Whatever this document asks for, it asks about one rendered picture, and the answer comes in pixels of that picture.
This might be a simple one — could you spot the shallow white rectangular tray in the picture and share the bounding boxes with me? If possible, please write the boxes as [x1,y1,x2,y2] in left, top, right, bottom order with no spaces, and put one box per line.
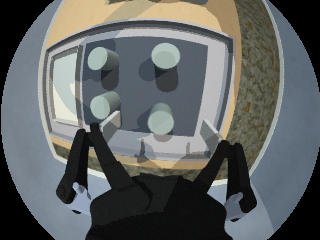
[49,45,83,126]

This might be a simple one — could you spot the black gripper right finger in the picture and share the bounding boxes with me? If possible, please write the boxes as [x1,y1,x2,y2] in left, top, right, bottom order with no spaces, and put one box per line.
[174,119,257,222]

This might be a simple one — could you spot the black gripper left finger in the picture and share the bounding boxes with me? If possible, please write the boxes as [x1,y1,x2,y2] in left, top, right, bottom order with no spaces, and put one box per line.
[56,111,150,216]

